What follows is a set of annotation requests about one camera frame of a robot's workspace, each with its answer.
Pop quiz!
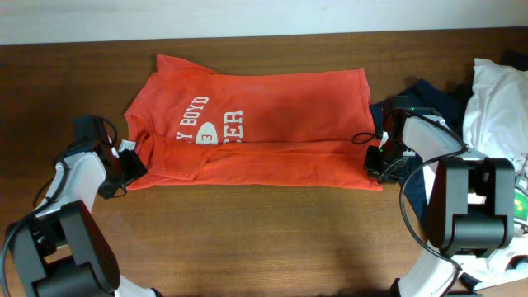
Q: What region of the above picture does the navy blue garment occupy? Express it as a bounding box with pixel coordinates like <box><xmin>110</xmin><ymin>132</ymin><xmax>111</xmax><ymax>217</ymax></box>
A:
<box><xmin>369</xmin><ymin>49</ymin><xmax>528</xmax><ymax>226</ymax></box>

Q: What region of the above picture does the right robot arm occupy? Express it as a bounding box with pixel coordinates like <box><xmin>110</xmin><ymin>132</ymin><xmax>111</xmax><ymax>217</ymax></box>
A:
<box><xmin>364</xmin><ymin>97</ymin><xmax>514</xmax><ymax>297</ymax></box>

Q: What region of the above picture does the red soccer t-shirt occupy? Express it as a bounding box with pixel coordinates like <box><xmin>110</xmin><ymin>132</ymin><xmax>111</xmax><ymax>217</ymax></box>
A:
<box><xmin>125</xmin><ymin>54</ymin><xmax>380</xmax><ymax>191</ymax></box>

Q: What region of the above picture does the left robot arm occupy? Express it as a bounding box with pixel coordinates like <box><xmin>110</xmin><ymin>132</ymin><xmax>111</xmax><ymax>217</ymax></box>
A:
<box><xmin>1</xmin><ymin>115</ymin><xmax>161</xmax><ymax>297</ymax></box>

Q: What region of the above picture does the white printed t-shirt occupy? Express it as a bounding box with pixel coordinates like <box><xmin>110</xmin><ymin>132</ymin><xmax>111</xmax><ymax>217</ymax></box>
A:
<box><xmin>462</xmin><ymin>59</ymin><xmax>527</xmax><ymax>290</ymax></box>

